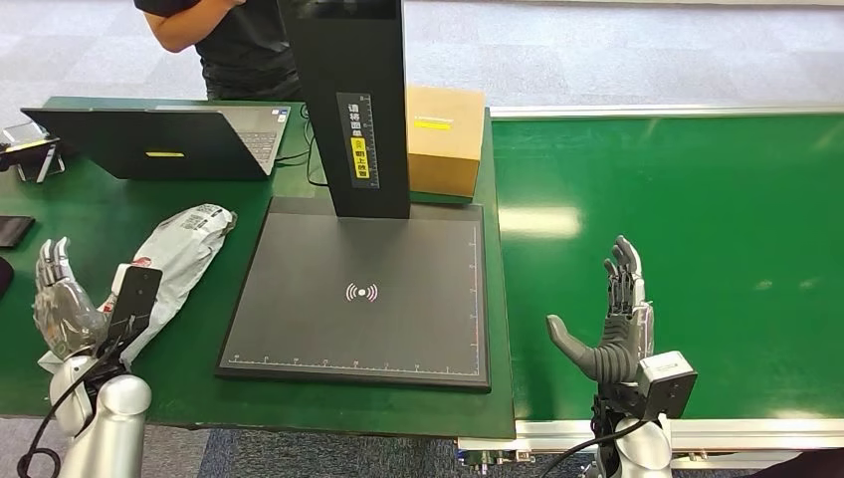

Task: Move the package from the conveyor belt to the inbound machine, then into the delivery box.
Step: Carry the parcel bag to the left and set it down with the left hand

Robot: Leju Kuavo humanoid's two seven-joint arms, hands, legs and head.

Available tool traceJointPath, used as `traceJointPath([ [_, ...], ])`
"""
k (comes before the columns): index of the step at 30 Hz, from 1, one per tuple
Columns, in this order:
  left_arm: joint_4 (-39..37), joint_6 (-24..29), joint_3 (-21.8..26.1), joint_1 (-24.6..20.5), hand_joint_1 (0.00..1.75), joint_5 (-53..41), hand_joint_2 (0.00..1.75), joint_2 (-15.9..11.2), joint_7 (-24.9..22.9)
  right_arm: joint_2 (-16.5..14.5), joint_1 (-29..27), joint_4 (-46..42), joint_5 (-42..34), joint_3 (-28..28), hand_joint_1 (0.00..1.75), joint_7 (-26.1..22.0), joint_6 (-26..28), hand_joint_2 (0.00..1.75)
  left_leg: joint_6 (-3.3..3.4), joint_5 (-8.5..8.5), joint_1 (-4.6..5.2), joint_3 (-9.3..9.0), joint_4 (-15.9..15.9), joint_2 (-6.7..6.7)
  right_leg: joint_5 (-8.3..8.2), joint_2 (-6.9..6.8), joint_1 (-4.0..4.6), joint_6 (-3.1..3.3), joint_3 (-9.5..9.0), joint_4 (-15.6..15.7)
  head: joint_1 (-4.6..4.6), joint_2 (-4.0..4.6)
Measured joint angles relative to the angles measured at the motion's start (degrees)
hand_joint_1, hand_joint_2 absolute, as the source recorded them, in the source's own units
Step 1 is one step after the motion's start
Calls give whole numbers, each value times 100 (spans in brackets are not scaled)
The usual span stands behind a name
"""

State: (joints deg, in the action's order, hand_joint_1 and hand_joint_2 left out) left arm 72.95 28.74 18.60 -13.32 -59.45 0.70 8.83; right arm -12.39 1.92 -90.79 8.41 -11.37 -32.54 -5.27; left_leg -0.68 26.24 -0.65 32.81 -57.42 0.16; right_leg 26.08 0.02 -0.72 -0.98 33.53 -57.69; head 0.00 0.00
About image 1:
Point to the black inbound scanning machine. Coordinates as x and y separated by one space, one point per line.
362 297

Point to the phone on clear stand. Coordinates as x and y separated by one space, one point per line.
29 152

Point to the black rounded object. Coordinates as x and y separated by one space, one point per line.
4 277

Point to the green conveyor belt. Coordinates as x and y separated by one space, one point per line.
692 198

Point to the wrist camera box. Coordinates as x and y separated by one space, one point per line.
135 300
666 386

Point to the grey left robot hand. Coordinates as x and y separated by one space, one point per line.
66 316

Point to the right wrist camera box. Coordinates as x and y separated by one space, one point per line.
666 386

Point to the brown cardboard box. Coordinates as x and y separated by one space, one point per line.
445 142

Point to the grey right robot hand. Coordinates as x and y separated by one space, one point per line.
620 343

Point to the person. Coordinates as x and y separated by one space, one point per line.
250 53

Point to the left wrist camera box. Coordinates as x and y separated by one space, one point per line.
135 300

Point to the white red-printed mailer package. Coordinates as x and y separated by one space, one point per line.
181 251

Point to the dark open laptop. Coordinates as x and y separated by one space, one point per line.
165 142

